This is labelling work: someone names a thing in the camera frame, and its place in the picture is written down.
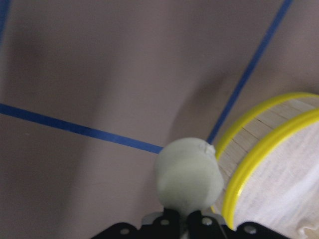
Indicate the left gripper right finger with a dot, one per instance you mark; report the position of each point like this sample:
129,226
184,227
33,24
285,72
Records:
213,226

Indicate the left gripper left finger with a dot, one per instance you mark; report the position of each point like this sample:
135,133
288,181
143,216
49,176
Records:
157,225

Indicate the centre yellow bamboo steamer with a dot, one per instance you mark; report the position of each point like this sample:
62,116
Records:
269,159

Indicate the white bun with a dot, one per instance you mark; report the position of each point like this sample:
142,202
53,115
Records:
188,178

